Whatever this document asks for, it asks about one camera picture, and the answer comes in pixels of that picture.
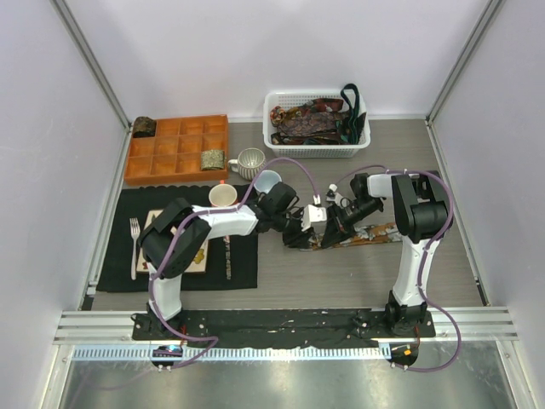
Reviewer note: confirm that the grey ribbed ceramic mug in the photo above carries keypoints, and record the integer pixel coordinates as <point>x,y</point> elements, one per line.
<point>248,163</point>

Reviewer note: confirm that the white slotted cable duct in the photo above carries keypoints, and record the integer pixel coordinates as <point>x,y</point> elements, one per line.
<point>156,353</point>

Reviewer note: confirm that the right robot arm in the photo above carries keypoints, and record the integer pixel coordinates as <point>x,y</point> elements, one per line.
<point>422,207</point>

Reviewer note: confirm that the dark paisley tie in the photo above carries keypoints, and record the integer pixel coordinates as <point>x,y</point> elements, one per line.
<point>307,127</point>

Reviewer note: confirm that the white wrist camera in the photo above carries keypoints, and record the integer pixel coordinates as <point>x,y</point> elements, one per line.
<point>313,214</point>
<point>334,197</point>

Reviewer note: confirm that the dark green tie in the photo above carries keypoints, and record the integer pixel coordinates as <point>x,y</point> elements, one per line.
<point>353,123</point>

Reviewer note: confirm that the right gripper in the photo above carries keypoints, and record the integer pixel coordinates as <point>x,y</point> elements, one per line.
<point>335,233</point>

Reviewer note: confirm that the aluminium frame rail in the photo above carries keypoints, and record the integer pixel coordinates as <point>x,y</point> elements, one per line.
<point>102,327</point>

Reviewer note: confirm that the orange wooden divided tray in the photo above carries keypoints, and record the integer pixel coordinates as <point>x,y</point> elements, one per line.
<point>173,155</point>

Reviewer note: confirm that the frosted blue footed cup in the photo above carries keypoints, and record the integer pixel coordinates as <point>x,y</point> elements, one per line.
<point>266,181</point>

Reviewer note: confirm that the dark red patterned tie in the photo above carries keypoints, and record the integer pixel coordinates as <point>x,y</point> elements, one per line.
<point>328,104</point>

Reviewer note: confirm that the patterned handle knife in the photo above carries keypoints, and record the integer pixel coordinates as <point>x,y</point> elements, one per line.
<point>227,243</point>

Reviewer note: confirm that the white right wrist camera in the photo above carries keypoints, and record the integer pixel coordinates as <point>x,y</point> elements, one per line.
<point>334,197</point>

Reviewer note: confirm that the black scalloped placemat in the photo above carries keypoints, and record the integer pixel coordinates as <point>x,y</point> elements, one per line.
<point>137,202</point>

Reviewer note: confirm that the orange grey floral tie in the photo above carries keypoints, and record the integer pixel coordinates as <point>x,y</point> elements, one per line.
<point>364,235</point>

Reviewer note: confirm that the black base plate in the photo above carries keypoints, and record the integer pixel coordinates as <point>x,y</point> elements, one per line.
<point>294,328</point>

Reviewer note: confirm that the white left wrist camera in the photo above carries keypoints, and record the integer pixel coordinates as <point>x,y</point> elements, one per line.
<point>313,214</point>

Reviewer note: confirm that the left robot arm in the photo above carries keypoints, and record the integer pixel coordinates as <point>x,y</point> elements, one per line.
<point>170,243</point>

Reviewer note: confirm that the green floral rolled tie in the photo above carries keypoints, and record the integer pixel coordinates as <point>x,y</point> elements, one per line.
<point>213,159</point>

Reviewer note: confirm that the multicolour patterned tie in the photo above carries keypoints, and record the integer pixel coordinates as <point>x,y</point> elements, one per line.
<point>277,116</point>

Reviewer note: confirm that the silver fork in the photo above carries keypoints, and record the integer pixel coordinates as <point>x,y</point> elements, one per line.
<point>135,232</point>

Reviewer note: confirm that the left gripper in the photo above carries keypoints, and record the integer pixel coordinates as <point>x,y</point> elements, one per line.
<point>299,237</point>

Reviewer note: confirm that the orange ceramic mug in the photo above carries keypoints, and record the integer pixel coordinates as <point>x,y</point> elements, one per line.
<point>223,195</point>

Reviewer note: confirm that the dark rolled tie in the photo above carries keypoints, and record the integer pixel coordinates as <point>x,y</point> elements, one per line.
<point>144,127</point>

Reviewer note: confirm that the white plastic basket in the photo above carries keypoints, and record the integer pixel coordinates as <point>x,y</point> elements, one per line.
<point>303,99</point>

